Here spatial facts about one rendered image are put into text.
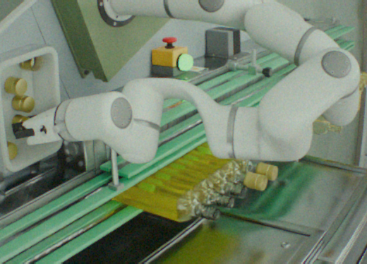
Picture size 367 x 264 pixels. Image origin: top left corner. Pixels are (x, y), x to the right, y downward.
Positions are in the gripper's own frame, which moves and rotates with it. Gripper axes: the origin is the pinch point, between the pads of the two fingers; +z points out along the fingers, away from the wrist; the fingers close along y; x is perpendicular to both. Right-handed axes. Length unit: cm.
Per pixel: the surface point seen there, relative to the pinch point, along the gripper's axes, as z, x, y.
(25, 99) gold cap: -2.5, 5.5, 0.1
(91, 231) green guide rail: -7.6, -24.0, 2.2
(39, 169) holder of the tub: 4.9, -10.6, 3.5
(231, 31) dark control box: -2, 3, 80
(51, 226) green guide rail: -11.2, -17.0, -9.6
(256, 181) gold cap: -28, -27, 34
